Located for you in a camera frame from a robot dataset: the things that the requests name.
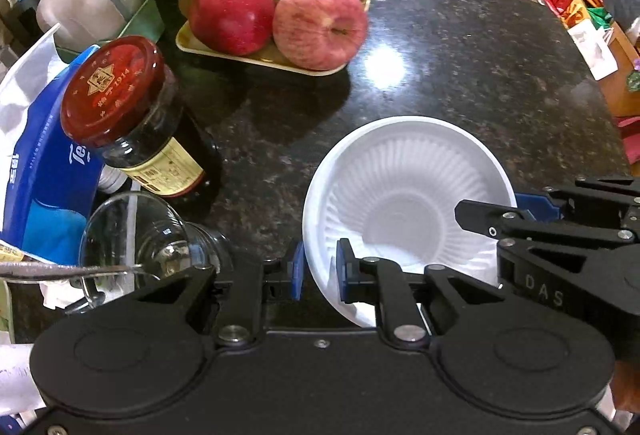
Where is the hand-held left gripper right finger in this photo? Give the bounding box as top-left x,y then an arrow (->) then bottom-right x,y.
335,237 -> 521,350

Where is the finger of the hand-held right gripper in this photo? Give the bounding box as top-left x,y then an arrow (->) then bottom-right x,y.
453,198 -> 640,362
516,174 -> 640,242

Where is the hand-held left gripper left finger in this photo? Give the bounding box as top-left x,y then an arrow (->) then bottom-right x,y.
87,240 -> 306,349

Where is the white ribbed plastic bowl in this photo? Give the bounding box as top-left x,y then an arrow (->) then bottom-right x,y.
302,116 -> 518,329

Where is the clear glass cup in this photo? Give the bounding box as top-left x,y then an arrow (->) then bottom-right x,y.
78,191 -> 234,312

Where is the white cardboard box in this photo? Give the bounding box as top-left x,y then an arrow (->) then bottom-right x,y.
567,17 -> 621,82

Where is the pale yellow fruit tray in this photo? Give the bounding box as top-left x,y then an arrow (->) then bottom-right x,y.
174,0 -> 372,76

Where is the dark sauce jar red lid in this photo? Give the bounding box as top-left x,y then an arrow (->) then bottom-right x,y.
59,34 -> 222,212

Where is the pale red apple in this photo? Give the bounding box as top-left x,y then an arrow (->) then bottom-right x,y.
272,0 -> 370,71

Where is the dark red apple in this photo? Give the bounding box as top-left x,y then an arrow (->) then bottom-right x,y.
188,0 -> 277,57

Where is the blue tissue pack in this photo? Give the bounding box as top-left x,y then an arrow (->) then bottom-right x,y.
0,42 -> 109,267

